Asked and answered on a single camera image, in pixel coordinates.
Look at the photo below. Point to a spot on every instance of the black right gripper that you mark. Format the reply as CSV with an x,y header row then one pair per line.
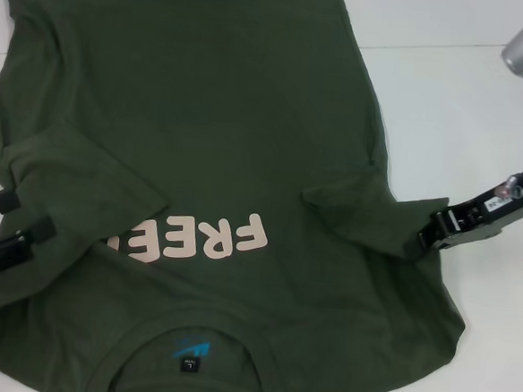
x,y
494,212

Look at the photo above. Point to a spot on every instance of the dark green FREE t-shirt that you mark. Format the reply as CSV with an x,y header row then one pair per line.
x,y
204,111

